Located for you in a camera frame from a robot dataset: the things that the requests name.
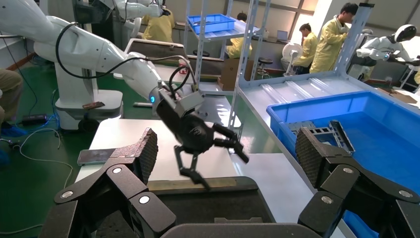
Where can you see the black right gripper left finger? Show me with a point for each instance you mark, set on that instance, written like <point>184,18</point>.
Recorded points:
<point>118,197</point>

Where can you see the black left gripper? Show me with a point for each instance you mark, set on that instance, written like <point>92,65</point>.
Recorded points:
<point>193,133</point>

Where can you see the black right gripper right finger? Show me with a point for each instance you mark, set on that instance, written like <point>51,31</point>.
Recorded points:
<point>354,197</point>

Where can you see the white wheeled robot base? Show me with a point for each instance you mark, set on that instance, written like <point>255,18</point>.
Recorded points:
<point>85,101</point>

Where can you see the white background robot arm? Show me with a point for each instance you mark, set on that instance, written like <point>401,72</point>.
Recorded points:
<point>137,8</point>

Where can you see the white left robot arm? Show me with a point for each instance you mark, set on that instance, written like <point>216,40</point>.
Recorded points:
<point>82,49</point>

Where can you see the black container tray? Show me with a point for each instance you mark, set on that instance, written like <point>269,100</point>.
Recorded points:
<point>203,203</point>

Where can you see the dark flat slab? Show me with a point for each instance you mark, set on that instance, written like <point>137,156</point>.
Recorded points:
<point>95,157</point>

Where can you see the large blue plastic bin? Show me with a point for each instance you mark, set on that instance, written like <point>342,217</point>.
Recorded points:
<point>387,138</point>

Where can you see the closed brown cardboard box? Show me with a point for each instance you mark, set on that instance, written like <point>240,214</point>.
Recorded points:
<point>229,74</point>

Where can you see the short silver metal plate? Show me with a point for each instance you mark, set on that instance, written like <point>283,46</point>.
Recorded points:
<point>300,126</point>

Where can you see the background white shelf rack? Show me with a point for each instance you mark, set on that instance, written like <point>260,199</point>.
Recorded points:
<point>200,59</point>

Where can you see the white metal shelf rack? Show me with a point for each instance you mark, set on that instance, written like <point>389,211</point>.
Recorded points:
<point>295,88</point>

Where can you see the black round stool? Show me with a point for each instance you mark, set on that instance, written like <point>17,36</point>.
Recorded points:
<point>265,61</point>

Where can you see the seated person in yellow coat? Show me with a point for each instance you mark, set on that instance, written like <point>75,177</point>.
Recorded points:
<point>237,47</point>

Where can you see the black power strip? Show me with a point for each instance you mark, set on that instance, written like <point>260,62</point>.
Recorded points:
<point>34,119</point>

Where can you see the white standing fan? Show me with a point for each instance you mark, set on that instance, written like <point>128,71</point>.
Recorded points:
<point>291,52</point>

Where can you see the small background blue bin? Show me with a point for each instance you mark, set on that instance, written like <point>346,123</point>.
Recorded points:
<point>211,23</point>

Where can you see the yellow coat person behind robot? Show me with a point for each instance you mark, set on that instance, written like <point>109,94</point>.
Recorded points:
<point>159,28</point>

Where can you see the bent person in yellow coat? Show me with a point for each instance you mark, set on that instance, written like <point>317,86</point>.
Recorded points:
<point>308,49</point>

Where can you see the person in brown trousers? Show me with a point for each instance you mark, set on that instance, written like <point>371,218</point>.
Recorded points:
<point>10,88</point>

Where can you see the white humanoid robot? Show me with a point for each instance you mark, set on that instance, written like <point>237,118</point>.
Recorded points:
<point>380,46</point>

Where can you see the tall person in yellow coat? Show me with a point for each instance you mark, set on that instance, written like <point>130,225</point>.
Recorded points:
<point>329,42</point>

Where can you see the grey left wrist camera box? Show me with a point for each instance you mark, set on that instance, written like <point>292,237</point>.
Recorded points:
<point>190,103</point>

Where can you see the grey metal frame part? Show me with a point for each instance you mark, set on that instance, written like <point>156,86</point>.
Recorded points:
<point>343,136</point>

